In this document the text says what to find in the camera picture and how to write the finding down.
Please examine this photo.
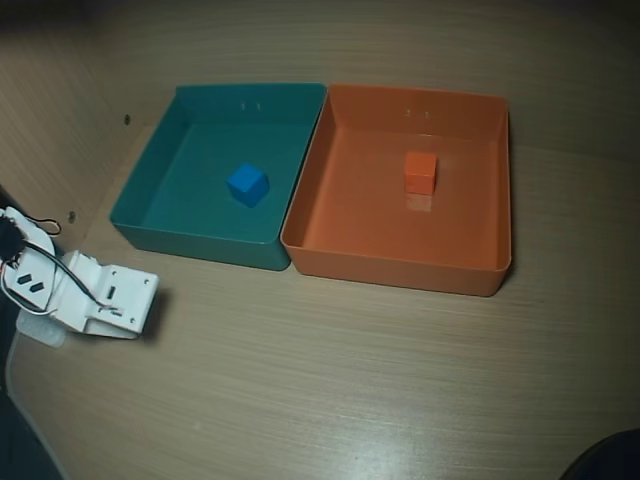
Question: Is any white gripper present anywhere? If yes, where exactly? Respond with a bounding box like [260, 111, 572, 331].
[52, 248, 160, 342]

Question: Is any orange cube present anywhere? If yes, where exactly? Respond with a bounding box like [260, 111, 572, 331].
[403, 151, 439, 196]

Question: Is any teal plastic box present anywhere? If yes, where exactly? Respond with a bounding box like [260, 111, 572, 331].
[108, 83, 329, 273]

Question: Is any orange plastic box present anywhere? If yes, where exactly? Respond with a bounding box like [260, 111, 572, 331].
[279, 83, 514, 299]

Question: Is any thin red black wire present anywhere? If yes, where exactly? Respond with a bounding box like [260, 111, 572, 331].
[27, 214, 61, 235]

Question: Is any blue cube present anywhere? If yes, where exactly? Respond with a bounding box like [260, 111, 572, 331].
[224, 162, 270, 209]

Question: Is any white foam pad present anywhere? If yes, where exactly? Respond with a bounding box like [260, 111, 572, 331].
[16, 312, 69, 349]

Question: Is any dark round object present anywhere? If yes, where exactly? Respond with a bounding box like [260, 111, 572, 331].
[564, 428, 640, 480]

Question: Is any black cable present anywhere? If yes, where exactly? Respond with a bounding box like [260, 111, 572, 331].
[17, 242, 121, 314]

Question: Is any white cable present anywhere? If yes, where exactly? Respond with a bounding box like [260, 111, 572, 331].
[1, 267, 57, 317]

